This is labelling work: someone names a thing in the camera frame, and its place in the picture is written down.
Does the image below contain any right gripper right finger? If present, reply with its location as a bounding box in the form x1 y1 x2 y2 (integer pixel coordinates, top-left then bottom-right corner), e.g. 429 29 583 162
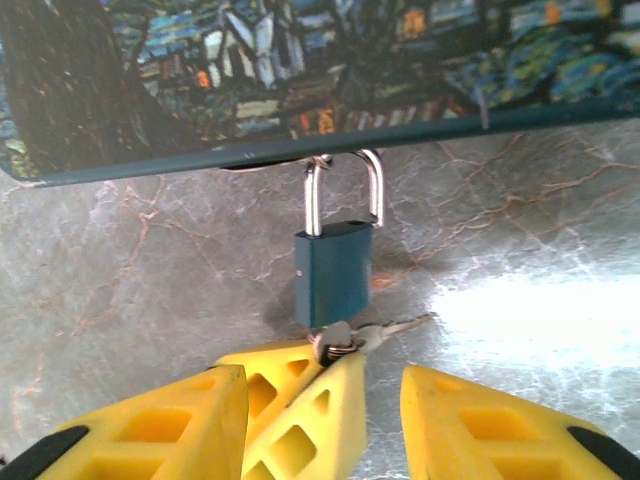
399 363 640 480

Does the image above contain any teal padlock with silver shackle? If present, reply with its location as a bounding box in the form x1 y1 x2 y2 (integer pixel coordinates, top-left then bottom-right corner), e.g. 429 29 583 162
293 148 387 331

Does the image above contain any starry night painted tin box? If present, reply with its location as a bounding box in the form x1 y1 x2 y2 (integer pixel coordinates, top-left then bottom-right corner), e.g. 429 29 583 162
0 0 640 189

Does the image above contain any silver key ring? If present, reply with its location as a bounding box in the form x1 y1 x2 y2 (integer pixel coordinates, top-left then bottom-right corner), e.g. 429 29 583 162
306 322 369 368

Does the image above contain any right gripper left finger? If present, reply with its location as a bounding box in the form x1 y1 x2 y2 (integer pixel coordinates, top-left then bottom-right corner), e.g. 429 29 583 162
0 363 250 480

